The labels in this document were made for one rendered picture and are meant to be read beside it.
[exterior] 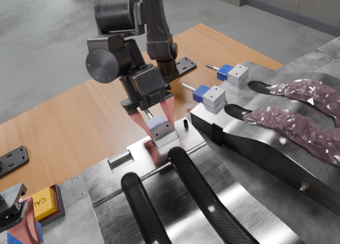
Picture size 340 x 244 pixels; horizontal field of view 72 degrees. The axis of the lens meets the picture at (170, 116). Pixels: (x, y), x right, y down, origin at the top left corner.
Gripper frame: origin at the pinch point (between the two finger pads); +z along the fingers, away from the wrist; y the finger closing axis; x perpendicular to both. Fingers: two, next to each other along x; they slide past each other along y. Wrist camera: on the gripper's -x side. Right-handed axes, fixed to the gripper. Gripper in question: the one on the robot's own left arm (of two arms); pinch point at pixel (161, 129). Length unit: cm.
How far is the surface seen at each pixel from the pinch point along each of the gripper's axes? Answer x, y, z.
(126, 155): 2.9, -9.2, 2.6
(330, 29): 114, 192, 35
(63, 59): 242, -28, -36
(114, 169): 2.2, -13.1, 3.8
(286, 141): -13.5, 19.3, 9.6
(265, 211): -21.4, 6.2, 12.3
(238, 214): -19.1, 2.6, 12.2
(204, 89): 9.4, 16.9, -0.7
